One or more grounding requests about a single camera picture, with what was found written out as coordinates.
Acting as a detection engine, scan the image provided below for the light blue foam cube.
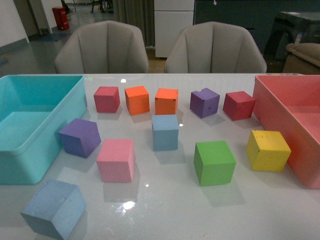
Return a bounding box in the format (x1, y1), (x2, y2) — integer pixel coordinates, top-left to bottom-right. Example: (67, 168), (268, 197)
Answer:
(151, 114), (179, 151)
(20, 179), (87, 240)

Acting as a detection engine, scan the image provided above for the orange foam cube right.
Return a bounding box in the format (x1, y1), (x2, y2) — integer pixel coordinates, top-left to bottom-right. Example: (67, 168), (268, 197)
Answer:
(155, 88), (179, 115)

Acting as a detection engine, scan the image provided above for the orange foam cube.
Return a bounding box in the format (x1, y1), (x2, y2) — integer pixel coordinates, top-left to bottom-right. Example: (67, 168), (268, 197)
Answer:
(155, 88), (179, 115)
(124, 85), (150, 116)

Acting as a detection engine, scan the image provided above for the orange foam cube left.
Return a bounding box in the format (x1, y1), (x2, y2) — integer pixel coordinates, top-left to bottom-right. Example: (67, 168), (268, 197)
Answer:
(124, 85), (150, 116)

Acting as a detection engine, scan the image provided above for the purple notched foam cube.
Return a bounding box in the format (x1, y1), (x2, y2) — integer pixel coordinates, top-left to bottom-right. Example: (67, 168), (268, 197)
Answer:
(189, 88), (220, 119)

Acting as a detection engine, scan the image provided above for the crimson foam cube left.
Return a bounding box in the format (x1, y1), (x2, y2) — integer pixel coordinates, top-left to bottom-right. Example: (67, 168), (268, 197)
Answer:
(93, 86), (120, 113)

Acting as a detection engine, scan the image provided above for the crimson foam cube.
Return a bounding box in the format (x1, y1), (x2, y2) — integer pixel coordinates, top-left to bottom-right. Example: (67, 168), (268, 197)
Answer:
(222, 91), (256, 121)
(93, 86), (120, 113)

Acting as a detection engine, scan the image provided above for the pink foam cube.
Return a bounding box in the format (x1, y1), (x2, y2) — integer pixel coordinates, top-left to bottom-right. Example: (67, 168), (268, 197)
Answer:
(96, 138), (136, 183)

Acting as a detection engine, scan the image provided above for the green foam cube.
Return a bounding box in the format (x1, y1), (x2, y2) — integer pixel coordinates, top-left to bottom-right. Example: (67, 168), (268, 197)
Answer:
(193, 140), (236, 187)

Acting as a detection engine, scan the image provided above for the crimson foam cube right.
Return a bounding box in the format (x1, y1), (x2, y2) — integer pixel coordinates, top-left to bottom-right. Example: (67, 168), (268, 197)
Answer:
(222, 91), (256, 121)

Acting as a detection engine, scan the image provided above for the purple foam cube front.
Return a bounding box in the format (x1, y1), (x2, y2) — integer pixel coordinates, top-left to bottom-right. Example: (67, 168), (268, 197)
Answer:
(58, 118), (101, 158)

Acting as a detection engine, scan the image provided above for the beige chair left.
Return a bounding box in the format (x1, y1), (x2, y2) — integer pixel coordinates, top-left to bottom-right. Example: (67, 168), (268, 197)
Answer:
(54, 20), (149, 74)

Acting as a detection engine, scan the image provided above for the beige chair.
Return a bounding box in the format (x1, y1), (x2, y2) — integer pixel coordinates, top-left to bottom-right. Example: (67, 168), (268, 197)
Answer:
(54, 20), (149, 74)
(165, 21), (267, 74)

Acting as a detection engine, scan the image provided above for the beige chair right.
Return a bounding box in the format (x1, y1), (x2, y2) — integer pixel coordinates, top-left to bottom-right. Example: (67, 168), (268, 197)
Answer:
(165, 21), (267, 74)

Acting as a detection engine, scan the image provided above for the white drawer cabinet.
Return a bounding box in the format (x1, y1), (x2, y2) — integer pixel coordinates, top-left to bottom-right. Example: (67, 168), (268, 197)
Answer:
(154, 0), (195, 58)

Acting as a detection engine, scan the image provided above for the yellow foam cube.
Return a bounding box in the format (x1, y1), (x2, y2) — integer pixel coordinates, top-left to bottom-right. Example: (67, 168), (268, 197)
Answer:
(246, 130), (292, 173)

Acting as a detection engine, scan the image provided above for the teal plastic bin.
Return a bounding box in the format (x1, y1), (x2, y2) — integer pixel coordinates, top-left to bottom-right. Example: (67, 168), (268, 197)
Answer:
(0, 75), (87, 185)

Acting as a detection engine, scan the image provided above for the pink plastic bin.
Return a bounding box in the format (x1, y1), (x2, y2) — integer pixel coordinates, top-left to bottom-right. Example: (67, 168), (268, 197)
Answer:
(253, 75), (320, 189)

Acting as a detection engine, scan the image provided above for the red fire extinguisher box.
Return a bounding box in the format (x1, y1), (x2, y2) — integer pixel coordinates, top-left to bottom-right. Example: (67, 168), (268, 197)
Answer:
(52, 6), (70, 31)

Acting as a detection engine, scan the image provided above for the black machine at right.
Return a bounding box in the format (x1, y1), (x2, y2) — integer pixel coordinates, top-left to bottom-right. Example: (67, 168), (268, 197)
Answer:
(263, 11), (320, 61)

